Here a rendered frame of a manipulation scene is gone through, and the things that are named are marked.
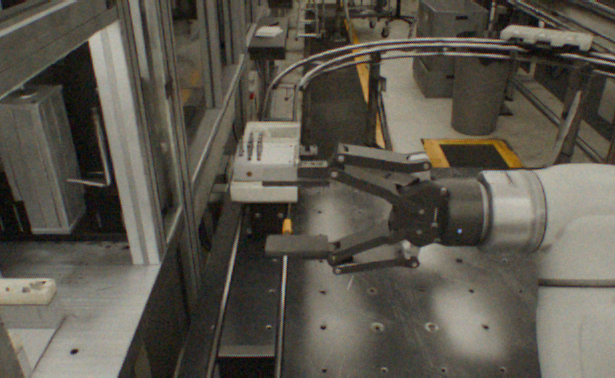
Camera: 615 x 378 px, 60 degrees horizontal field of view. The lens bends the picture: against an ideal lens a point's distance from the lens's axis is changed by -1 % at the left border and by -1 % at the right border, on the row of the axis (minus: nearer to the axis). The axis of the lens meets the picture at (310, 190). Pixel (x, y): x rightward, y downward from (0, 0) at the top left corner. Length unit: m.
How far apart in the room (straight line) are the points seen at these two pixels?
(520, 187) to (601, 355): 0.18
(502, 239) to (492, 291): 0.65
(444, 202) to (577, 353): 0.19
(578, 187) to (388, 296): 0.64
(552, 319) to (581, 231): 0.10
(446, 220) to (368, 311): 0.57
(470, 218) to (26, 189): 0.69
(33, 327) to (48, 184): 0.24
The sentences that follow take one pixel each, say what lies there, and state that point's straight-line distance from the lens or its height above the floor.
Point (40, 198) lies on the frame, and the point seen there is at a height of 0.99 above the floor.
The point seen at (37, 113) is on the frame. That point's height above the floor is 1.14.
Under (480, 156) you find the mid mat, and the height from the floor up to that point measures 0.01.
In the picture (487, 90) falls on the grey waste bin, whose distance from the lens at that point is 3.60.
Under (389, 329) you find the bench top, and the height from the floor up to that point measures 0.68.
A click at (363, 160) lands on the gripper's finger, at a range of 0.54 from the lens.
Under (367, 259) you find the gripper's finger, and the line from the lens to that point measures 0.61.
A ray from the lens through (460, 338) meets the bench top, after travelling 1.10.
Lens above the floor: 1.43
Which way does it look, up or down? 29 degrees down
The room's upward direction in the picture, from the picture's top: straight up
